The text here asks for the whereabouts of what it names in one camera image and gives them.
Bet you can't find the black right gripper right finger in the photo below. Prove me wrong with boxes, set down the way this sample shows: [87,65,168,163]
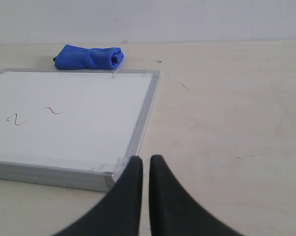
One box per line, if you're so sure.
[149,155,241,236]

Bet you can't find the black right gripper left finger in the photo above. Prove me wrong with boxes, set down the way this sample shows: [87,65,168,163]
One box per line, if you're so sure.
[55,156,143,236]

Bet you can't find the blue cloth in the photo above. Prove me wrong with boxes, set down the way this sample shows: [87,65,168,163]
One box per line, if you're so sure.
[53,44,124,70]

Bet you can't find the aluminium framed whiteboard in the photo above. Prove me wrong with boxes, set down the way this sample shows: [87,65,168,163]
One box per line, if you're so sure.
[0,69,160,192]

